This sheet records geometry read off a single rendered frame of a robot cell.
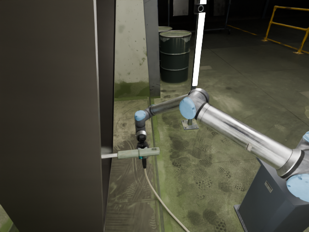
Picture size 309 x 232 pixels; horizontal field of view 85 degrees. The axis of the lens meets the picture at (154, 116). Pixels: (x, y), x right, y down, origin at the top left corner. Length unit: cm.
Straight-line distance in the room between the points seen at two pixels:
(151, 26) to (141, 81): 81
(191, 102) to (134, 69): 190
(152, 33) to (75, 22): 224
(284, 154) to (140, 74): 225
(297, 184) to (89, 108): 83
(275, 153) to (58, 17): 89
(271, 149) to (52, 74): 86
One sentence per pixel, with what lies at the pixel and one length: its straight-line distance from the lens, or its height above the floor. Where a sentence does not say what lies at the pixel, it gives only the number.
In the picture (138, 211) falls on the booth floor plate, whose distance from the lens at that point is 159.
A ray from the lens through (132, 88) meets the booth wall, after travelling 285.
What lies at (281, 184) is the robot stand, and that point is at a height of 64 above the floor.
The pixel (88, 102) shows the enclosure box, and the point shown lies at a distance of 44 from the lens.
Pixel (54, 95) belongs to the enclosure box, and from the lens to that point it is 45.
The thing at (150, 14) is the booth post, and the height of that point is 126.
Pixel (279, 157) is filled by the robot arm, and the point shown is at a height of 88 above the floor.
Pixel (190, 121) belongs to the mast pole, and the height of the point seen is 8.
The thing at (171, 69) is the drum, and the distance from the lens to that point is 329.
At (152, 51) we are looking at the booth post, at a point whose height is 79.
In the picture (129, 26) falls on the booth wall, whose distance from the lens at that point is 257.
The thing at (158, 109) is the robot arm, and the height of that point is 73.
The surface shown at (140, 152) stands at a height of 56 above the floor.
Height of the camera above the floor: 148
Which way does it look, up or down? 36 degrees down
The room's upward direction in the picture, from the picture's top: 3 degrees counter-clockwise
